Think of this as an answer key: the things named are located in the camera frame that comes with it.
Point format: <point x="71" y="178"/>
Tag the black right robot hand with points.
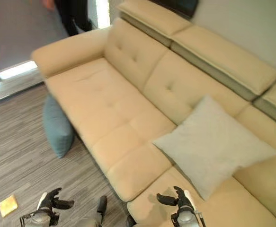
<point x="175" y="199"/>

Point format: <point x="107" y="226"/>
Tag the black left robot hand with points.
<point x="53" y="201"/>

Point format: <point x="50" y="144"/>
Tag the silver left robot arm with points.
<point x="37" y="218"/>

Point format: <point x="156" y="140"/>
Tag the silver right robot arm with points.
<point x="187" y="217"/>

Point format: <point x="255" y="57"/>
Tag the cream leather sofa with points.
<point x="118" y="106"/>

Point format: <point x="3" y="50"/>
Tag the silver robot leg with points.
<point x="101" y="212"/>

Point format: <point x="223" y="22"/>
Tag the white square cushion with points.
<point x="213" y="144"/>

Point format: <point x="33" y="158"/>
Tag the teal blue cushion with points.
<point x="57" y="127"/>

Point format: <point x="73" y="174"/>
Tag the person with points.
<point x="73" y="16"/>

